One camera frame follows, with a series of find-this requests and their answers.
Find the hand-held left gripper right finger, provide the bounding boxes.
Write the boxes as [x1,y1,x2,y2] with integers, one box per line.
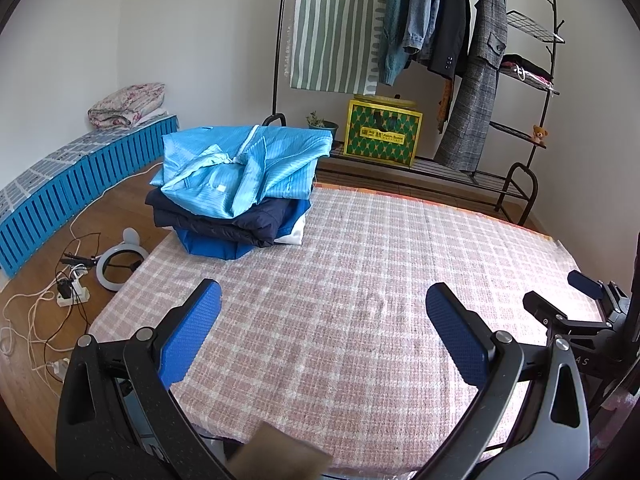
[410,282,593,480]

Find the white cable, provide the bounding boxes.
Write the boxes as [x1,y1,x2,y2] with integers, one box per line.
[0,280,76,376]

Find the navy folded jacket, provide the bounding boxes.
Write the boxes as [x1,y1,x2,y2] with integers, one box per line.
[145,191,311,248]

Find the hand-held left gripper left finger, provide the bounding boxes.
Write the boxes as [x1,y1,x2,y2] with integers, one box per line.
[56,277,236,480]

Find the orange patterned scarf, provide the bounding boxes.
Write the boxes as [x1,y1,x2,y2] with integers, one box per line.
[436,77,453,133]

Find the yellow green storage box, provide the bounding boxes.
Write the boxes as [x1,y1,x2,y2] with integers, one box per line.
[343,95,423,168]

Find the black blazer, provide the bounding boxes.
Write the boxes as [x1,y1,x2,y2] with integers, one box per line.
[427,0,473,78]

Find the light blue striped jacket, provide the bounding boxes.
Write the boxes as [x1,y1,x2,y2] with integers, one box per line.
[148,124,335,221]

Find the small potted plant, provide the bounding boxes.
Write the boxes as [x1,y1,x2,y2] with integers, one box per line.
[306,111,339,148]

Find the brown cardboard piece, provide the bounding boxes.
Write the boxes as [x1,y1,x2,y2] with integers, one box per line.
[227,422,333,480]

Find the grey plaid coat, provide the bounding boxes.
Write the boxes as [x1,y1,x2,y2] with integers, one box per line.
[432,0,508,171]

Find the white ring light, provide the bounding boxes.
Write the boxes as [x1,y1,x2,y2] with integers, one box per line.
[95,228,149,288]

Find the white folded garment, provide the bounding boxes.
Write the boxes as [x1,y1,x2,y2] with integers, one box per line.
[272,210,307,246]

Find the teal hanging jacket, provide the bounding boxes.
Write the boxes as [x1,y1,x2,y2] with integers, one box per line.
[377,0,418,86]

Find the black metal clothes rack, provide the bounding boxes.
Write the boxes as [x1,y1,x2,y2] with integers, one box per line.
[260,0,566,226]

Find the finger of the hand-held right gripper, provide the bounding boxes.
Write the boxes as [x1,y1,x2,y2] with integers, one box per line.
[567,270,628,307]
[522,290,569,334]

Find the pink checked blanket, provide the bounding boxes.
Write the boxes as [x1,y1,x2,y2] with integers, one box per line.
[87,182,606,473]

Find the white power strip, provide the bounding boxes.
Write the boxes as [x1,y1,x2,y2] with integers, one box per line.
[56,280,91,307]

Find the royal blue folded garment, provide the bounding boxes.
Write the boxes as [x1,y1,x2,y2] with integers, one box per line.
[175,200,308,261]

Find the floral folded quilt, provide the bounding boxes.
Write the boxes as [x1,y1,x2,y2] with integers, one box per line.
[87,82,167,128]

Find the white grey striped cloth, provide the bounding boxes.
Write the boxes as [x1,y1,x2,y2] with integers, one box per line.
[281,0,393,96]

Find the folded dark clothes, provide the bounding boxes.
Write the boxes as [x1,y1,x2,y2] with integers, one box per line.
[501,53,556,93]

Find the blue denim jacket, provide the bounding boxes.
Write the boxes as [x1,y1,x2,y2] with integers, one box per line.
[402,0,443,66]

